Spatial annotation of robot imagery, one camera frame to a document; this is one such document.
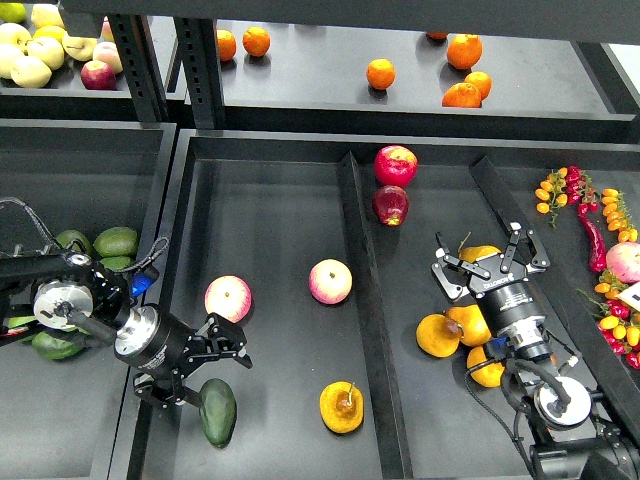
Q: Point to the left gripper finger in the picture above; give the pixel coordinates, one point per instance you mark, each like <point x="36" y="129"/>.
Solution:
<point x="216" y="340"/>
<point x="167" y="392"/>

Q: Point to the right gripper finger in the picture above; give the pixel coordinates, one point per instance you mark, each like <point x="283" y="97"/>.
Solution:
<point x="524" y="250"/>
<point x="452" y="273"/>

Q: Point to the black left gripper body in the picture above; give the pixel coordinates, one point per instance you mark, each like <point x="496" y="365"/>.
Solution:
<point x="152" y="341"/>

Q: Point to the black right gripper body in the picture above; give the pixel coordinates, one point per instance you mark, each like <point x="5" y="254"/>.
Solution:
<point x="505" y="298"/>

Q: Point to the dark green avocado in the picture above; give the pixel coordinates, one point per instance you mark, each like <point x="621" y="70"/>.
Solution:
<point x="218" y="412"/>

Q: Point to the yellow pear with stem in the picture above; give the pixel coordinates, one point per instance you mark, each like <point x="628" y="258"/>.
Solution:
<point x="341" y="406"/>

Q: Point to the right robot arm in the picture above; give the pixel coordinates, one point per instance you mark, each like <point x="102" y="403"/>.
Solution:
<point x="557" y="429"/>

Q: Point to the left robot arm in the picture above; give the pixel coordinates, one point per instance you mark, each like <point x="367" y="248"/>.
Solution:
<point x="69" y="293"/>

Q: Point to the yellow pear upper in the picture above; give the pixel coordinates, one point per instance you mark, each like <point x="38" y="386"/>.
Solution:
<point x="470" y="253"/>

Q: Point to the yellow pear upright middle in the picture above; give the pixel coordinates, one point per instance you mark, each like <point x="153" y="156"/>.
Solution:
<point x="470" y="323"/>

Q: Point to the yellow pear far left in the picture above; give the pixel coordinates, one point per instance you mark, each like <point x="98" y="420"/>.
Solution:
<point x="438" y="335"/>

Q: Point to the yellow pear lower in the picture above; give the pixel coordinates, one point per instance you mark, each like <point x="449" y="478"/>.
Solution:
<point x="488" y="376"/>

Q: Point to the dark avocado bottom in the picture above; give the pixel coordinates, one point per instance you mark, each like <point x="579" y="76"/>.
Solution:
<point x="52" y="348"/>

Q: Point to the green avocado top right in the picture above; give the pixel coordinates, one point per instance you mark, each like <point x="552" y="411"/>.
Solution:
<point x="117" y="241"/>

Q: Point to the green avocado top left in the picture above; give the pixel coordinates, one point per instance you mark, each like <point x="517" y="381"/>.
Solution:
<point x="74" y="239"/>

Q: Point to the light green avocado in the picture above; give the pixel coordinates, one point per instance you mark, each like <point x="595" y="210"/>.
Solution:
<point x="15" y="322"/>

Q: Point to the pink apple left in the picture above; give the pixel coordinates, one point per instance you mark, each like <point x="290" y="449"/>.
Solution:
<point x="228" y="296"/>

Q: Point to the pink apple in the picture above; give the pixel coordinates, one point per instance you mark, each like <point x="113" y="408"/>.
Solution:
<point x="228" y="296"/>
<point x="330" y="281"/>

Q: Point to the red chili pepper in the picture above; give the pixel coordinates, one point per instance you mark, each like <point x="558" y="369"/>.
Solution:
<point x="597" y="255"/>

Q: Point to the black tray divider right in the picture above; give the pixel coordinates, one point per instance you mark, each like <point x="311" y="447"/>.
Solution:
<point x="619" y="386"/>

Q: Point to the black tray divider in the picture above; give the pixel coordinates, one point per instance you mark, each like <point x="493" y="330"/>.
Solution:
<point x="388" y="418"/>
<point x="619" y="386"/>

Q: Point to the orange tomato vine left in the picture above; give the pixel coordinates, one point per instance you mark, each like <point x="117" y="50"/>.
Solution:
<point x="551" y="195"/>

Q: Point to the orange tomato vine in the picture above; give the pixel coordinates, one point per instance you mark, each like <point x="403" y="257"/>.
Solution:
<point x="551" y="195"/>
<point x="617" y="216"/>

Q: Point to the dark red apple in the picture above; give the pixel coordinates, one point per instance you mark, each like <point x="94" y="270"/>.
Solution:
<point x="390" y="204"/>

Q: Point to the pink peach right edge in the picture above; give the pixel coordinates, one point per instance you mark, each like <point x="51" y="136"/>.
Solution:
<point x="622" y="260"/>

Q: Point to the red cherry tomato bunch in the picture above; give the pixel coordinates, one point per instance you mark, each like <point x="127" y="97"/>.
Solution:
<point x="581" y="191"/>

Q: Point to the orange tomato vine right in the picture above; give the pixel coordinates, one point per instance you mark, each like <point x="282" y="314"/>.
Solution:
<point x="617" y="216"/>

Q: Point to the white price tag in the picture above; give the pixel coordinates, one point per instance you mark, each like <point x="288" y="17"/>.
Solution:
<point x="631" y="296"/>

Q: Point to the mixed cherry tomatoes lower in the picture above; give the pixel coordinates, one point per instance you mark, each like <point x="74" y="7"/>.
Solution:
<point x="617" y="321"/>

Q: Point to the bright red apple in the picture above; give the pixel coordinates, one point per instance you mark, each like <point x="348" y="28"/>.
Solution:
<point x="395" y="165"/>

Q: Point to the pink apple centre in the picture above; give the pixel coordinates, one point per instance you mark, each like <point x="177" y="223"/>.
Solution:
<point x="330" y="281"/>

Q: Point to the orange front right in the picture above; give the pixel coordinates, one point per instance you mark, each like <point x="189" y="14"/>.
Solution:
<point x="462" y="95"/>

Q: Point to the orange small right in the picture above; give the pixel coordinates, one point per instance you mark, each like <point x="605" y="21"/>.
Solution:
<point x="482" y="81"/>

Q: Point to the black tray divider left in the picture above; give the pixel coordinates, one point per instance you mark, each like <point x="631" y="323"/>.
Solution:
<point x="388" y="418"/>

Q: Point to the orange centre shelf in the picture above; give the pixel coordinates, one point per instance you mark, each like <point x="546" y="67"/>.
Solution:
<point x="380" y="74"/>

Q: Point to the large orange shelf right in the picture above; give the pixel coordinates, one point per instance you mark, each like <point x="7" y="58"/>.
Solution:
<point x="464" y="51"/>

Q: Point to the orange hidden top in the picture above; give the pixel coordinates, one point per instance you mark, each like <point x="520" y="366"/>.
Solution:
<point x="437" y="36"/>

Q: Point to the red apple on shelf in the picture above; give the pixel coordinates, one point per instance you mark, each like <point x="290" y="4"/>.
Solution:
<point x="98" y="75"/>

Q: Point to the pale peach on shelf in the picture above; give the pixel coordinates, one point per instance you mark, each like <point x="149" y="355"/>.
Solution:
<point x="107" y="52"/>

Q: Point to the orange far left shelf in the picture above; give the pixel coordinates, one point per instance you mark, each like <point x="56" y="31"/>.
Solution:
<point x="226" y="43"/>

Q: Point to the black shelf post left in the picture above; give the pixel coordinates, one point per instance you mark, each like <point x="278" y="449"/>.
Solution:
<point x="137" y="54"/>

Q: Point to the black shelf post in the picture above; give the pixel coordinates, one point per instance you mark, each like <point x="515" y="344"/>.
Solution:
<point x="137" y="54"/>
<point x="199" y="54"/>

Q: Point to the black shelf post right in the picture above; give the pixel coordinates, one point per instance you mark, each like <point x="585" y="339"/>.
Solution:
<point x="199" y="54"/>

